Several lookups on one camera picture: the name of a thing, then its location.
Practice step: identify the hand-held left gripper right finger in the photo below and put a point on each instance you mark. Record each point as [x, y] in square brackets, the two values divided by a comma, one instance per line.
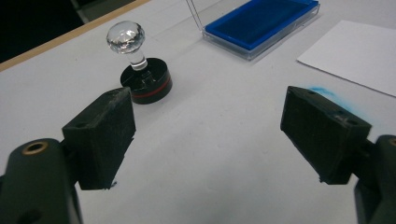
[323, 137]

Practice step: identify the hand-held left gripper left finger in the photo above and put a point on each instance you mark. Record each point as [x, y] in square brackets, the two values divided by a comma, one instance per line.
[99, 137]

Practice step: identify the black round stamp cap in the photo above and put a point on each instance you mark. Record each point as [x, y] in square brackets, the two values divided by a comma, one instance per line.
[153, 99]

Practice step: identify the clear-knob black stamp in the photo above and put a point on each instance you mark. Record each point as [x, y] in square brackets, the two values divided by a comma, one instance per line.
[137, 46]

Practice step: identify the blue ink pad clear case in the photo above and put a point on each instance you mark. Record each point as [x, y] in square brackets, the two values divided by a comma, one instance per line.
[264, 21]

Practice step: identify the white paper sheet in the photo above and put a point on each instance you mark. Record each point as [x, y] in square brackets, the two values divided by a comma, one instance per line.
[358, 53]

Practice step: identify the large white board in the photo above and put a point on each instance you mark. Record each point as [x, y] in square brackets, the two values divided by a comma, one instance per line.
[202, 140]

